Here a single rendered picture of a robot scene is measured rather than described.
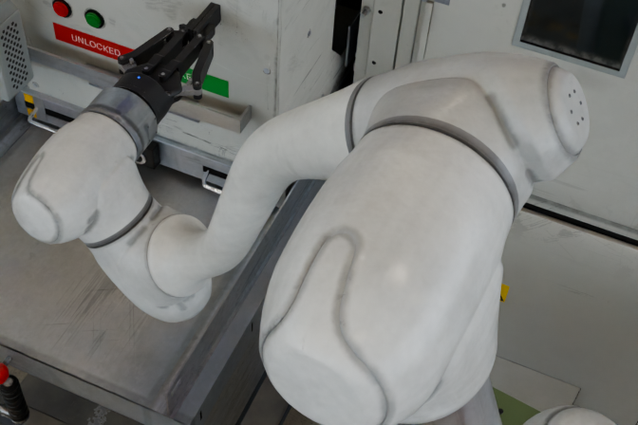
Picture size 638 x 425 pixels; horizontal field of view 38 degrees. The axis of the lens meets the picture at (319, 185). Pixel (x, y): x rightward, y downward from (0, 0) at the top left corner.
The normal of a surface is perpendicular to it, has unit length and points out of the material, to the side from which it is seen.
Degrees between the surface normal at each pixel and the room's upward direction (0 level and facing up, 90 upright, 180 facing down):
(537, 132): 48
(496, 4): 90
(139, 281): 84
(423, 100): 26
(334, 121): 59
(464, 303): 67
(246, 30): 90
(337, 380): 91
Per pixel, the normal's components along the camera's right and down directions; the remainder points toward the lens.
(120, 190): 0.81, -0.04
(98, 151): 0.60, -0.36
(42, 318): 0.06, -0.67
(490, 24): -0.40, 0.66
